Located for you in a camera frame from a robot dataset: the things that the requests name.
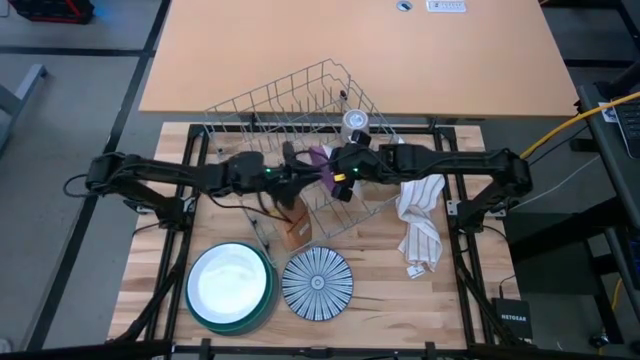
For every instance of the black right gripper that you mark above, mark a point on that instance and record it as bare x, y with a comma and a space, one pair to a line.
365, 162

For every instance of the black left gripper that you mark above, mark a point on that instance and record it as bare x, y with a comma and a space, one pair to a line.
285, 175

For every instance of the purple plate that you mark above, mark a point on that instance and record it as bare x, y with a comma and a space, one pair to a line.
316, 155

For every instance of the brown wooden plate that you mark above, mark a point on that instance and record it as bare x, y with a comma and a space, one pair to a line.
297, 227

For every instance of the blue white striped plate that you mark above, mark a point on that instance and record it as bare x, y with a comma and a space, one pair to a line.
317, 283

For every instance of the white plate green rim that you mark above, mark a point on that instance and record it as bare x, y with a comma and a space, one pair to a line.
272, 300

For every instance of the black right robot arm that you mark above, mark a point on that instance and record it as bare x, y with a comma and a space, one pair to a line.
460, 160

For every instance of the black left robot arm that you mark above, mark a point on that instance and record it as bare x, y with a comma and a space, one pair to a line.
165, 172

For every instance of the grey speckled cup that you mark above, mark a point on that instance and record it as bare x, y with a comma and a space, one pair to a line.
355, 125

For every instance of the white striped dish towel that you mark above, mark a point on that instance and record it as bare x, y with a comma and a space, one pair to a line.
420, 225

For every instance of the light wood desk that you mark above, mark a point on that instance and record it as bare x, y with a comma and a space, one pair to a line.
450, 60

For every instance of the grey desk grommet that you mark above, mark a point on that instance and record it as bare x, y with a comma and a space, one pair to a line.
404, 6

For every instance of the white power socket strip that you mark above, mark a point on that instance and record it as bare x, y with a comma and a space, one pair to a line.
445, 6

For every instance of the black side table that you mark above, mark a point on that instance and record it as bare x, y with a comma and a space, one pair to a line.
600, 150

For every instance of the white paper label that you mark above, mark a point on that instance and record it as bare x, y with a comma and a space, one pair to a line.
607, 112

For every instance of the black keyboard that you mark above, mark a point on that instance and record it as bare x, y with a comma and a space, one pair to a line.
631, 130

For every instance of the grey furniture leg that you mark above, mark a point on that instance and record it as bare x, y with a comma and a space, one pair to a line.
30, 80

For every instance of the black red toolbox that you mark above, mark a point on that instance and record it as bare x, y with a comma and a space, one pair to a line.
50, 10

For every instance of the black aluminium frame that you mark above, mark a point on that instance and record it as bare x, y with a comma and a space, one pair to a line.
280, 354

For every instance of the black Netgear switch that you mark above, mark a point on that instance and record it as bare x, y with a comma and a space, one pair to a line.
512, 317

